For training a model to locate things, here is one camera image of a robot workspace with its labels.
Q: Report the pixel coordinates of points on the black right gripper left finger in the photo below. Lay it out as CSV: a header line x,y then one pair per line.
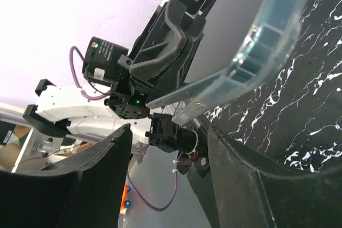
x,y
83,190

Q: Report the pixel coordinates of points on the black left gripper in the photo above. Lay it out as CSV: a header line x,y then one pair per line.
x,y
154,67

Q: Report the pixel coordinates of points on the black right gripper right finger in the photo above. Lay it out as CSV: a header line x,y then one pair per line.
x,y
252,190

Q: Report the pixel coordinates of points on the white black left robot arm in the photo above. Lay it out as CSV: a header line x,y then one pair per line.
x,y
62,111

